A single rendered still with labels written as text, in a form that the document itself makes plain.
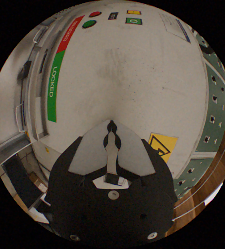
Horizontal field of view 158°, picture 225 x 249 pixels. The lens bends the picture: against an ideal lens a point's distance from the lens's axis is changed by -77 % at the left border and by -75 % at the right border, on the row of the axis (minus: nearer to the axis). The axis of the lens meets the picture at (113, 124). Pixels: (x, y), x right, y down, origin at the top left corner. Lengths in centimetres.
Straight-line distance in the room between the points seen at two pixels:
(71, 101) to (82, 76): 5
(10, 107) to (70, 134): 31
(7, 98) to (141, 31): 43
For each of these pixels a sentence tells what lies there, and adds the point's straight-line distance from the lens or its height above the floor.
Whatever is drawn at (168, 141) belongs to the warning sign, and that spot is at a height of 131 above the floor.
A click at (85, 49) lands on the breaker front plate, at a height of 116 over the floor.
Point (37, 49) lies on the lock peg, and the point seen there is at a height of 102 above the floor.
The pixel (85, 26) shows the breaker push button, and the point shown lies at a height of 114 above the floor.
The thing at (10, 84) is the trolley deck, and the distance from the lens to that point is 41.
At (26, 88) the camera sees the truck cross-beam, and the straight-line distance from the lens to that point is 34.
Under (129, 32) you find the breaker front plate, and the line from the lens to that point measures 17.
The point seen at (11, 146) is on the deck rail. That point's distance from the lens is 43.
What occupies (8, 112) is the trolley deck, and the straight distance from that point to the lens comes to 40.
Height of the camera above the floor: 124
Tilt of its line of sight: 10 degrees down
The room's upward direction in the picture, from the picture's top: 101 degrees clockwise
